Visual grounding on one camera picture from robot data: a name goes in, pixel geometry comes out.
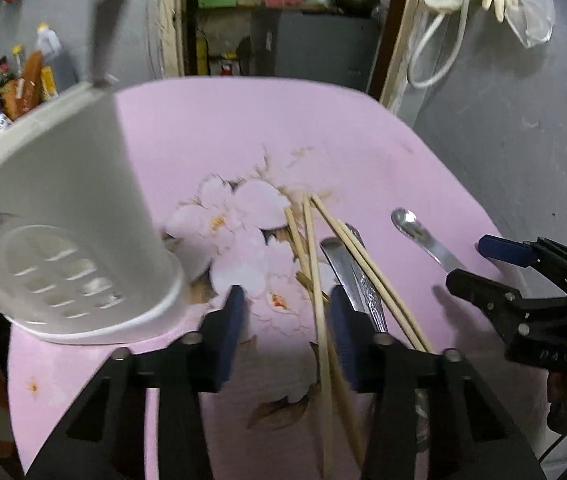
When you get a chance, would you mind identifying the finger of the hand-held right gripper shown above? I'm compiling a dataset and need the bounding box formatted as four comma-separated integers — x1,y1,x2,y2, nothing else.
477,234,567,283
446,269,567,343

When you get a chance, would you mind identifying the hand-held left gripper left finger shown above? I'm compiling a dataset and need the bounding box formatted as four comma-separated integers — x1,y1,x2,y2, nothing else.
24,284,247,480

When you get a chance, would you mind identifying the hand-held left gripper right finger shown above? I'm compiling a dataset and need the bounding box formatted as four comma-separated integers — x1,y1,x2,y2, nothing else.
328,284,549,480

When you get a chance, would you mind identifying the large plain metal spoon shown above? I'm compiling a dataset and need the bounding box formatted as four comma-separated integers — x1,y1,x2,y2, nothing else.
319,237,364,315

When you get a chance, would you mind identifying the small metal spoon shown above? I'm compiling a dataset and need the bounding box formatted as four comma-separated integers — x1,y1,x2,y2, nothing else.
391,208,467,272

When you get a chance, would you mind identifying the white plastic utensil holder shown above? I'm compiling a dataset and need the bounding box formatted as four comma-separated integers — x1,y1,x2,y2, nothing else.
0,81,187,346

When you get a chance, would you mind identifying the pink floral tablecloth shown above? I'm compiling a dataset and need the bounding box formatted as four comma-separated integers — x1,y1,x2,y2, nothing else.
6,76,557,480

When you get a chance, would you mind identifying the clear plastic bag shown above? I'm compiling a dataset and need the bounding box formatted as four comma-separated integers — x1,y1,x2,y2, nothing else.
511,0,557,50

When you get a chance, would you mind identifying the grey cabinet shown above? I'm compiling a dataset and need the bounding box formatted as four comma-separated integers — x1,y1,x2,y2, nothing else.
251,7,381,93

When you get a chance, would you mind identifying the dark wok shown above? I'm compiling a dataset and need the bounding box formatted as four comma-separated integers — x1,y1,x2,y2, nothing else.
336,0,381,16

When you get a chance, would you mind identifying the row of sauce bottles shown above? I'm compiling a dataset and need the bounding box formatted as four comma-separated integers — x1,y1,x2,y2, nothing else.
0,45,60,158

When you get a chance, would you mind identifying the white plastic jug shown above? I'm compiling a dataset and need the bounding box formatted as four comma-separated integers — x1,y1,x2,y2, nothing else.
35,22,63,63

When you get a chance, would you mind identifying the black-handled knife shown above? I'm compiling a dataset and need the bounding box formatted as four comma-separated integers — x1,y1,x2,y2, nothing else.
88,0,134,88

